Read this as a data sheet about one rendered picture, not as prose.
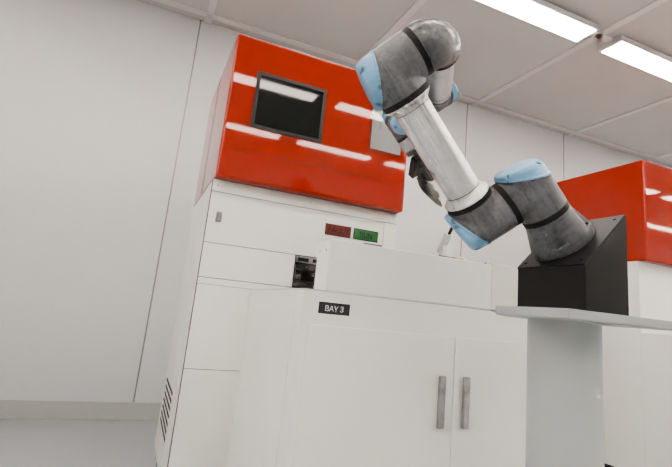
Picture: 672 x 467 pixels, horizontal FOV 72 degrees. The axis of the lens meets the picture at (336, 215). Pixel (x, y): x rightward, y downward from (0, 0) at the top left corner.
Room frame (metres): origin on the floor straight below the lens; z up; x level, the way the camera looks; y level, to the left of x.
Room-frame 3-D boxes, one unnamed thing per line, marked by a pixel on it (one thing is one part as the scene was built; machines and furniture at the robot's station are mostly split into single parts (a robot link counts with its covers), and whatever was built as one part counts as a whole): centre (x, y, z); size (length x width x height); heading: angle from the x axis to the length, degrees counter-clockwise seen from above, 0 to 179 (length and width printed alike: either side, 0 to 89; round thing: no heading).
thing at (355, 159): (2.18, 0.22, 1.52); 0.81 x 0.75 x 0.60; 112
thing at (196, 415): (2.21, 0.23, 0.41); 0.82 x 0.70 x 0.82; 112
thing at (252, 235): (1.89, 0.11, 1.02); 0.81 x 0.03 x 0.40; 112
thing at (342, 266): (1.39, -0.23, 0.89); 0.55 x 0.09 x 0.14; 112
